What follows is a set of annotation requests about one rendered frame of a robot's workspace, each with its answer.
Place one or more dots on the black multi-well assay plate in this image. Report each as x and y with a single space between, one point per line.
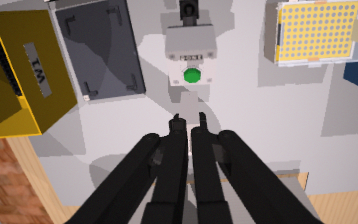
8 72

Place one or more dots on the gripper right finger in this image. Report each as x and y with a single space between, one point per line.
264 195

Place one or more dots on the yellow open-top bin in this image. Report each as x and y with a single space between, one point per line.
33 52

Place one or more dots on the grey bench mat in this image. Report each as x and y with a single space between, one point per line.
296 119

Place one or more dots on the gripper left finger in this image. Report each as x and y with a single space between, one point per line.
117 198

